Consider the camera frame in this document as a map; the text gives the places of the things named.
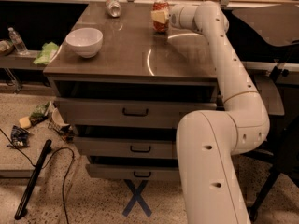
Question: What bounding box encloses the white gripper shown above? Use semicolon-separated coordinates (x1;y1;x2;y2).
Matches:
151;5;185;29

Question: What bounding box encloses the red coke can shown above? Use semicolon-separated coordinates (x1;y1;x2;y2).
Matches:
152;0;169;33

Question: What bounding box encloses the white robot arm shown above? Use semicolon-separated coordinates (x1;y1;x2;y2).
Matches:
151;1;270;224

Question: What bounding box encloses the silver can lying down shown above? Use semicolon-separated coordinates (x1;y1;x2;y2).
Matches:
106;0;121;18

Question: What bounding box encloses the white ceramic bowl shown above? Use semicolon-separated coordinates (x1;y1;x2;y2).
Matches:
65;28;104;58

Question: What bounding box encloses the brown bowl on shelf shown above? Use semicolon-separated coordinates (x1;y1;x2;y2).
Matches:
0;40;14;56

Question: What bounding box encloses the grey drawer cabinet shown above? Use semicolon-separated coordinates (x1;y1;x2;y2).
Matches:
44;4;218;168

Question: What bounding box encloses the black office chair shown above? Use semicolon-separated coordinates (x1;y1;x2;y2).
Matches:
229;5;299;221

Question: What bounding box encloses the top grey drawer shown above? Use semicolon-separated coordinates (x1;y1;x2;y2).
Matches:
55;98;216;129

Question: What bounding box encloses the grey drawer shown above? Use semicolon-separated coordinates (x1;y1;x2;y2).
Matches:
86;164;180;181
74;137;177;159
55;98;216;129

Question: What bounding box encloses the clear plastic water bottle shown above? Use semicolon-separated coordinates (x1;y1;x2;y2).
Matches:
8;27;28;55

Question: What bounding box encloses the middle grey drawer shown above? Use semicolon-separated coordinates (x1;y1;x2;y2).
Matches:
74;137;177;159

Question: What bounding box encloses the green snack bag on floor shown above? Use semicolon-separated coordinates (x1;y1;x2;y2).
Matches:
29;102;50;126

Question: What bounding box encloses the bottom grey drawer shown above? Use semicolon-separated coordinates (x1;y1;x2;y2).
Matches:
86;164;180;181

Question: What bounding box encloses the yellow sponge on floor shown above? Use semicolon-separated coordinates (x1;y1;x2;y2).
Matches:
19;117;32;129

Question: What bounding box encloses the blue tape cross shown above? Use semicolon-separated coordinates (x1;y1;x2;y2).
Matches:
122;179;152;217

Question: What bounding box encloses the blue snack bag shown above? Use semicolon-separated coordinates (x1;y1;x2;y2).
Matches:
7;125;29;148

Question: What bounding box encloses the black bar on floor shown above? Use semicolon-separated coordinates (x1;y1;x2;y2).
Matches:
14;139;52;220

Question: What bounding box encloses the black cable on floor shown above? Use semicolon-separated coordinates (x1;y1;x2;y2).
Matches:
0;128;76;224

